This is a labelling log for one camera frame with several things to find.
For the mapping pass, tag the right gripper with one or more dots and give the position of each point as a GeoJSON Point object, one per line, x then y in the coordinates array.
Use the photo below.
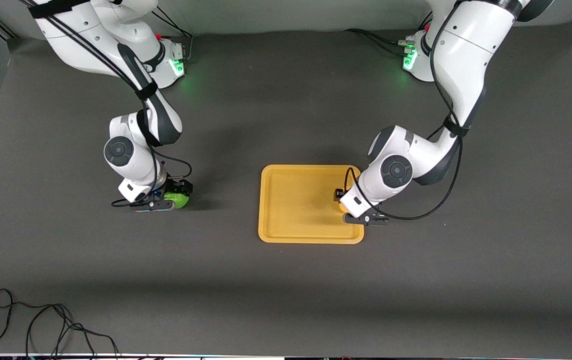
{"type": "Point", "coordinates": [178, 186]}

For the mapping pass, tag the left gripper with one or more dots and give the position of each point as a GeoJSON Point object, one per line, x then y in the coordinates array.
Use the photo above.
{"type": "Point", "coordinates": [339, 194]}

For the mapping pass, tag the yellow potato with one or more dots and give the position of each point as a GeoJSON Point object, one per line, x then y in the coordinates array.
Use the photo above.
{"type": "Point", "coordinates": [344, 207]}

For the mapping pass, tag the green apple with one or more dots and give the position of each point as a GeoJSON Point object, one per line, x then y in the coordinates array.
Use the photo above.
{"type": "Point", "coordinates": [178, 201]}

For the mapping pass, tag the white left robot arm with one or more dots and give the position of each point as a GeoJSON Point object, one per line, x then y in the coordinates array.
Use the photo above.
{"type": "Point", "coordinates": [466, 50]}

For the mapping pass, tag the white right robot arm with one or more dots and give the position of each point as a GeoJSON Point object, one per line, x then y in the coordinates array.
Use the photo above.
{"type": "Point", "coordinates": [136, 155]}

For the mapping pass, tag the yellow rectangular plastic tray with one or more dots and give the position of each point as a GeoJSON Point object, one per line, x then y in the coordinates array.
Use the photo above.
{"type": "Point", "coordinates": [296, 205]}

